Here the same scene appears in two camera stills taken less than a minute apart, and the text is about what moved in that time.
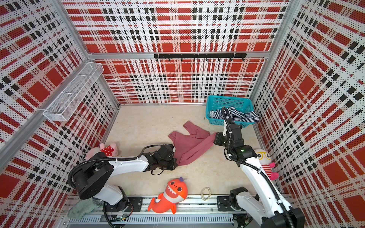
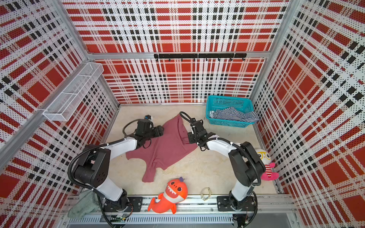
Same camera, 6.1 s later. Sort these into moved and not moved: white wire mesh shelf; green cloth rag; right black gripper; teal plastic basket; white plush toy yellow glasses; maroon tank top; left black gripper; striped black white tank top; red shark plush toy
Moved: right black gripper; left black gripper; maroon tank top
Not moved: red shark plush toy; teal plastic basket; white plush toy yellow glasses; striped black white tank top; white wire mesh shelf; green cloth rag
